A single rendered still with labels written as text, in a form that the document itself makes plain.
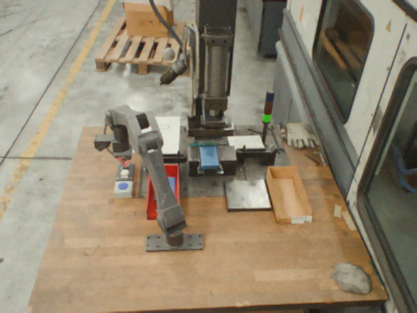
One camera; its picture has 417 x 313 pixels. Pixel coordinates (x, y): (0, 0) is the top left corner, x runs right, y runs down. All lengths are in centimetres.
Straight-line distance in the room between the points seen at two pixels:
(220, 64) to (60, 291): 90
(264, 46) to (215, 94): 331
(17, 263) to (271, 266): 172
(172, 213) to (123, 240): 23
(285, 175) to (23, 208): 191
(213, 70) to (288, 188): 59
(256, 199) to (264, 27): 328
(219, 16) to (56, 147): 231
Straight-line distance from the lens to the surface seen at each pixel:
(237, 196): 160
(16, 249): 280
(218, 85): 148
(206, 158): 166
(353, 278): 145
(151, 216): 152
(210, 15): 146
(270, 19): 466
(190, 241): 145
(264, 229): 153
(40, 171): 329
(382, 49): 169
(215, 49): 141
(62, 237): 155
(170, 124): 201
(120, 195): 162
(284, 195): 166
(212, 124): 154
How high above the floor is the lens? 204
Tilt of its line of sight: 39 degrees down
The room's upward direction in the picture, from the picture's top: 3 degrees clockwise
